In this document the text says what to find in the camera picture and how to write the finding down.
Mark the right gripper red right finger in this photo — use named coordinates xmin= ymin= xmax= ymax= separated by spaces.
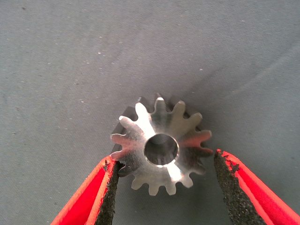
xmin=213 ymin=149 xmax=300 ymax=225

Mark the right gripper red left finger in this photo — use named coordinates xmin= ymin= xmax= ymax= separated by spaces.
xmin=50 ymin=154 xmax=125 ymax=225

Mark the larger steel gear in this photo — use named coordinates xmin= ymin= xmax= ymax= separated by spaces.
xmin=110 ymin=92 xmax=214 ymax=196

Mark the dark grey table cloth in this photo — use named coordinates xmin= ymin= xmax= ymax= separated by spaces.
xmin=0 ymin=0 xmax=300 ymax=225

